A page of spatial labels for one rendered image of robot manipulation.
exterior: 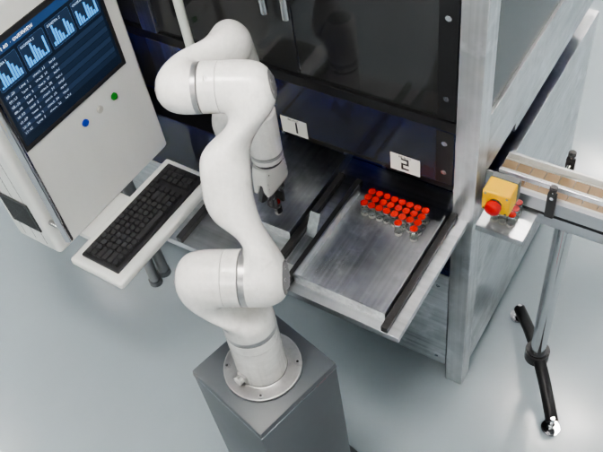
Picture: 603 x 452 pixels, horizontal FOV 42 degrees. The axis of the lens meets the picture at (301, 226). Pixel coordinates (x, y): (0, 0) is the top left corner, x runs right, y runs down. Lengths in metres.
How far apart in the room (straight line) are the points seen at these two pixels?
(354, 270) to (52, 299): 1.65
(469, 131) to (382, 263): 0.41
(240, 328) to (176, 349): 1.37
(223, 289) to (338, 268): 0.53
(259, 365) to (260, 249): 0.35
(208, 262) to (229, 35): 0.45
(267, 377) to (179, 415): 1.09
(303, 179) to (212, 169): 0.76
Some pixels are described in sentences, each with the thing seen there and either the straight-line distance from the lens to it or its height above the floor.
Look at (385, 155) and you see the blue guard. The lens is 2.07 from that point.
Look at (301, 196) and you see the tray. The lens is 2.19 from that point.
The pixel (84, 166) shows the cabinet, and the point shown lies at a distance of 2.30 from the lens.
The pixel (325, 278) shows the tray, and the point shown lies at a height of 0.88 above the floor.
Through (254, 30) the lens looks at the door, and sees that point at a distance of 2.05.
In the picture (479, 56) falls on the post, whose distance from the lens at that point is 1.73.
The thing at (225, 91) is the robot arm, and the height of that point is 1.58.
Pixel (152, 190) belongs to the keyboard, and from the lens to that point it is 2.40.
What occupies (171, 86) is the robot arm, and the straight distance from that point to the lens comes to 1.49.
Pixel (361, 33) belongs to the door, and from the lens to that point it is 1.86.
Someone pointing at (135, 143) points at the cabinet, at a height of 0.92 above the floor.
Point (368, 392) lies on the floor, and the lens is 2.83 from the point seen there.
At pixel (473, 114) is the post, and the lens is 1.84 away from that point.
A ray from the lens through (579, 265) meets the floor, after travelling 3.18.
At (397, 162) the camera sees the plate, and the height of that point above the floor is 1.02.
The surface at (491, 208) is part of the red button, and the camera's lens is 1.98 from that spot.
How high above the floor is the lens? 2.51
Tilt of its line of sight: 50 degrees down
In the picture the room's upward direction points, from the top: 11 degrees counter-clockwise
